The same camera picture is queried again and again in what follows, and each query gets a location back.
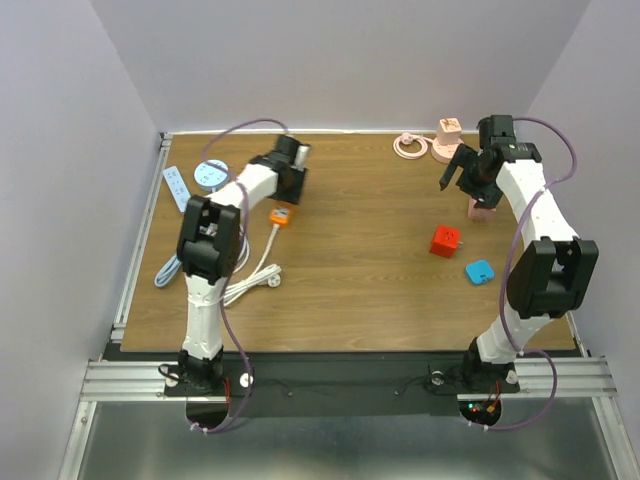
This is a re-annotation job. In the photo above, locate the pink round socket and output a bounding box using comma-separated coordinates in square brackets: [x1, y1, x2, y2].
[431, 138, 464, 164]

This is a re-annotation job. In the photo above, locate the pink cube adapter with drawing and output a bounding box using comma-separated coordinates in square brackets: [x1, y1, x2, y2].
[436, 117, 462, 146]

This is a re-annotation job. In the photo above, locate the orange power strip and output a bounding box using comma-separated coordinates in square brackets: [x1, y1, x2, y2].
[269, 202, 296, 228]

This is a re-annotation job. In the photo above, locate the red cube adapter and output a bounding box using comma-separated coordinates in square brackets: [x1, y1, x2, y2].
[429, 224, 464, 259]

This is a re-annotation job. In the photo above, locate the blue cube adapter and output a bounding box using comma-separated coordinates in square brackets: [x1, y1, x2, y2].
[464, 260, 495, 285]

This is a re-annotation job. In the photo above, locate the grey round socket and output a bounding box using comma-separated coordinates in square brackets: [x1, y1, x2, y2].
[194, 159, 230, 193]

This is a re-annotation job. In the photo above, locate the light blue power strip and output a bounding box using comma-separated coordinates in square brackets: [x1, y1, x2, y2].
[163, 166, 191, 213]

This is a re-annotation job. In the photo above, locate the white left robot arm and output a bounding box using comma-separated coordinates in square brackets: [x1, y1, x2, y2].
[176, 135, 311, 394]

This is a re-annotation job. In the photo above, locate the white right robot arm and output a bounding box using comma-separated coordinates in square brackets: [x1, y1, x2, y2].
[439, 115, 599, 390]

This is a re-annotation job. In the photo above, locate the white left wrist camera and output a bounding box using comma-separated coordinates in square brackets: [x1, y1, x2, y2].
[294, 144, 312, 171]

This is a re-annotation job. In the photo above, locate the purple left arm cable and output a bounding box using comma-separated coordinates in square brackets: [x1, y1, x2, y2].
[187, 117, 291, 435]

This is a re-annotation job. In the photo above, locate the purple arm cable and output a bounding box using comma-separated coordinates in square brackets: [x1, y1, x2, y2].
[187, 117, 291, 435]
[467, 116, 580, 431]

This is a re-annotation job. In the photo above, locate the white orange strip cable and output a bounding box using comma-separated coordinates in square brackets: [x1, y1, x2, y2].
[222, 224, 284, 307]

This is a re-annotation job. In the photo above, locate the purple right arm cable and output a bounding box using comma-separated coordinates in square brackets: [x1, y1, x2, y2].
[467, 116, 580, 431]

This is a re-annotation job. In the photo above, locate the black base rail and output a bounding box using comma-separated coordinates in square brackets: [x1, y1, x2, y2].
[87, 351, 519, 427]

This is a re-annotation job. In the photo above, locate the aluminium frame rail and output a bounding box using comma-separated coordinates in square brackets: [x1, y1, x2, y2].
[80, 357, 618, 402]

